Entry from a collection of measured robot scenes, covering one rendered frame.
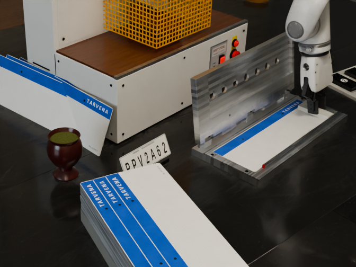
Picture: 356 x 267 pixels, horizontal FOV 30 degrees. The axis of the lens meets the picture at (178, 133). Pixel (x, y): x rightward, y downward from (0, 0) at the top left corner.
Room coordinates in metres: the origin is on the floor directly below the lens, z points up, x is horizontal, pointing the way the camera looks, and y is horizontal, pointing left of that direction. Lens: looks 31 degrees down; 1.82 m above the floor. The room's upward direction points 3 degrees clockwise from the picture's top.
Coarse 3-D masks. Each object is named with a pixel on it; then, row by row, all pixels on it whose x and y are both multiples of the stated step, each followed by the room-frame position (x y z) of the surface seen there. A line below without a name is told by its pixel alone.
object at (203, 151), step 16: (288, 96) 1.73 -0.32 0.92; (256, 112) 1.61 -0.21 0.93; (272, 112) 1.63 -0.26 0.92; (240, 128) 1.54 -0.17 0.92; (336, 128) 1.59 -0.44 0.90; (208, 144) 1.44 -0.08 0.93; (224, 144) 1.45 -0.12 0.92; (304, 144) 1.47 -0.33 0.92; (208, 160) 1.39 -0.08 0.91; (224, 160) 1.37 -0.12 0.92; (288, 160) 1.40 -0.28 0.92; (240, 176) 1.33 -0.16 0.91; (256, 176) 1.31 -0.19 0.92; (272, 176) 1.34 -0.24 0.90
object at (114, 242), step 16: (96, 192) 1.11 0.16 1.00; (96, 208) 1.05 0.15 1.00; (96, 224) 1.05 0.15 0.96; (112, 224) 1.01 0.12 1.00; (96, 240) 1.05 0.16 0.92; (112, 240) 0.98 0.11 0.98; (128, 240) 0.96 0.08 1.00; (112, 256) 0.98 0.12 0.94; (128, 256) 0.92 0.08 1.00; (144, 256) 0.92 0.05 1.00
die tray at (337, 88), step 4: (348, 68) 1.97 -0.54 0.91; (336, 72) 1.94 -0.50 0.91; (340, 72) 1.94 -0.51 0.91; (348, 76) 1.91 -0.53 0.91; (332, 84) 1.85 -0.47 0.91; (332, 88) 1.84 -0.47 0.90; (336, 88) 1.83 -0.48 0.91; (340, 88) 1.82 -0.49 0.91; (340, 92) 1.81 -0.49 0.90; (344, 92) 1.80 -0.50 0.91; (348, 92) 1.80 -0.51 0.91; (352, 92) 1.80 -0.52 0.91; (348, 96) 1.79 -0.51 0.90; (352, 96) 1.78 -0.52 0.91
